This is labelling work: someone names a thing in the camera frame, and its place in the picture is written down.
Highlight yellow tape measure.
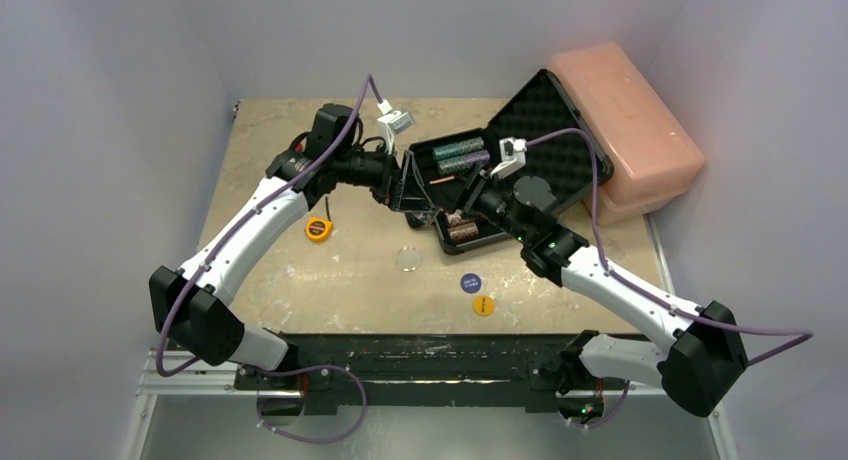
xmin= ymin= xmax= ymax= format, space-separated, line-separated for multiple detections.
xmin=304 ymin=197 xmax=334 ymax=243

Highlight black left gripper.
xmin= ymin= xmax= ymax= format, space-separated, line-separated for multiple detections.
xmin=334 ymin=141 xmax=434 ymax=212

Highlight blue small blind button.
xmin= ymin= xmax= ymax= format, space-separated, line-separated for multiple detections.
xmin=460 ymin=273 xmax=482 ymax=294

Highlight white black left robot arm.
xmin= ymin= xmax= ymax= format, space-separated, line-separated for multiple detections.
xmin=149 ymin=101 xmax=430 ymax=389

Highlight green poker chip row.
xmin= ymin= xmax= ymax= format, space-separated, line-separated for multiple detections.
xmin=433 ymin=137 xmax=485 ymax=162

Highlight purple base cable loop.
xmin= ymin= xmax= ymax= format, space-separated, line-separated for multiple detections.
xmin=255 ymin=363 xmax=372 ymax=446

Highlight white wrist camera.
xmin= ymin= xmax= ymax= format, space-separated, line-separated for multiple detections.
xmin=490 ymin=137 xmax=528 ymax=180
xmin=377 ymin=100 xmax=415 ymax=155

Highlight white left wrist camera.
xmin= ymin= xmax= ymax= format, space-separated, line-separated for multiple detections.
xmin=377 ymin=100 xmax=415 ymax=155

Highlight clear round dealer button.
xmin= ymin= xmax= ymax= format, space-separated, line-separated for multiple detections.
xmin=395 ymin=246 xmax=422 ymax=272

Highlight black metal base frame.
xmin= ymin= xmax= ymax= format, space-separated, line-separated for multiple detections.
xmin=135 ymin=332 xmax=723 ymax=419

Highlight black foam-lined poker case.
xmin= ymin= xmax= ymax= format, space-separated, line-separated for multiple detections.
xmin=405 ymin=69 xmax=614 ymax=255

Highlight brown poker chip stack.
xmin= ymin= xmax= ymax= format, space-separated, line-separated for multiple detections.
xmin=448 ymin=222 xmax=479 ymax=244

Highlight purple poker chip row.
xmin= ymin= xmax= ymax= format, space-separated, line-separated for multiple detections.
xmin=437 ymin=150 xmax=490 ymax=175

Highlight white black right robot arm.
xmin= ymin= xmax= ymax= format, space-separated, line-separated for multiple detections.
xmin=461 ymin=167 xmax=749 ymax=417

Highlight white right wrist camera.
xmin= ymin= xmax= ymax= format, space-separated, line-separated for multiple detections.
xmin=490 ymin=137 xmax=528 ymax=180

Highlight yellow big blind button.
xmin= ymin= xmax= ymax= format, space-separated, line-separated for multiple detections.
xmin=472 ymin=295 xmax=495 ymax=317

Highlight pink translucent plastic box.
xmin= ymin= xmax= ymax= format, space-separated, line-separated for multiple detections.
xmin=548 ymin=43 xmax=705 ymax=225

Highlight orange poker chip row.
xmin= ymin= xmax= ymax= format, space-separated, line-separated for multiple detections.
xmin=446 ymin=211 xmax=468 ymax=228

